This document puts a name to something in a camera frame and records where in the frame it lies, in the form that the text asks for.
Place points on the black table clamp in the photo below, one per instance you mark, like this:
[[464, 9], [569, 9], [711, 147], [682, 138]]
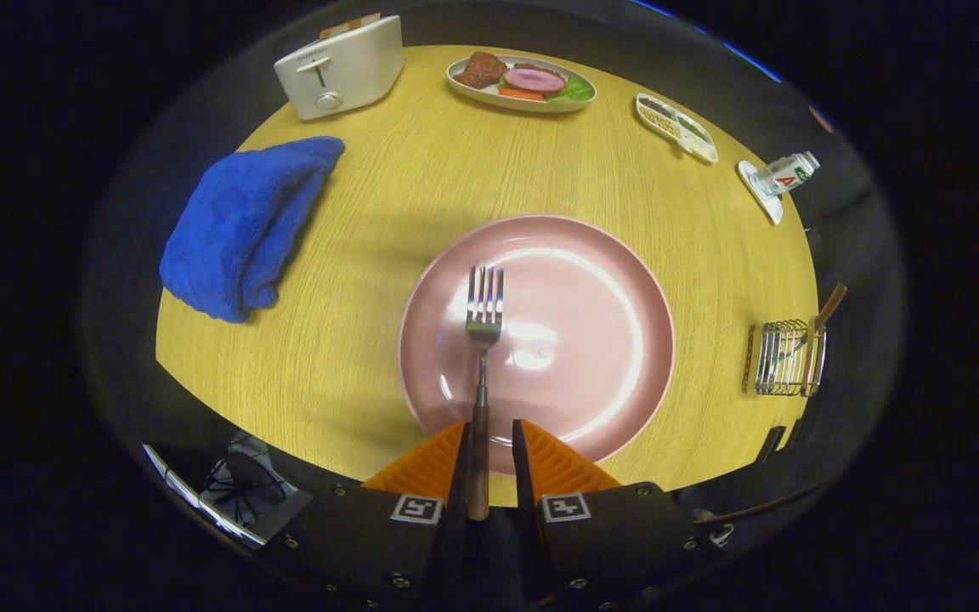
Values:
[[795, 431], [770, 444]]

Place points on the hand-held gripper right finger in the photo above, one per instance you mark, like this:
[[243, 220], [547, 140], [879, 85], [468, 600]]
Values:
[[523, 484]]

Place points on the orange carrot slice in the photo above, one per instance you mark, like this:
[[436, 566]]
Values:
[[521, 94]]

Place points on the pink ham slice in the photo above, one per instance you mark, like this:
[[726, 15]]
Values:
[[534, 81]]

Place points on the white toaster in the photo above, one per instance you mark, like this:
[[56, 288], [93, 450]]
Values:
[[353, 72]]

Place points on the brown toast slice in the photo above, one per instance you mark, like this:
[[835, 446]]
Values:
[[349, 25]]

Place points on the grey oval food plate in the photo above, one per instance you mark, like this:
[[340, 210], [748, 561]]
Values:
[[498, 101]]

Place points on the large brown meat piece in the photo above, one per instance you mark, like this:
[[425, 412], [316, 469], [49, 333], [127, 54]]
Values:
[[481, 70]]

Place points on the clear bottle green label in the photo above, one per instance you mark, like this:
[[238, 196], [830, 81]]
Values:
[[783, 174]]

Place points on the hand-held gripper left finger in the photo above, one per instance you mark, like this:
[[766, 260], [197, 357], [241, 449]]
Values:
[[458, 476]]

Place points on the green lettuce leaf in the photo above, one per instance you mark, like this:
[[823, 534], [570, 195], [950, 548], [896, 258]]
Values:
[[575, 88]]

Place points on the white square coaster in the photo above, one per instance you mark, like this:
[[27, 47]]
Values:
[[766, 208]]

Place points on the pink round plate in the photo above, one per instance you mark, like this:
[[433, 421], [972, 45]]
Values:
[[591, 280]]

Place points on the chrome metal bar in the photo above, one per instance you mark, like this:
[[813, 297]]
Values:
[[192, 501]]

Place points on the white divided bean tray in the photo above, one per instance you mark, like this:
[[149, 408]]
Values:
[[693, 149]]

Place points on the blue towel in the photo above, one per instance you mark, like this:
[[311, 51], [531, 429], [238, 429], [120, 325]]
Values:
[[243, 229]]

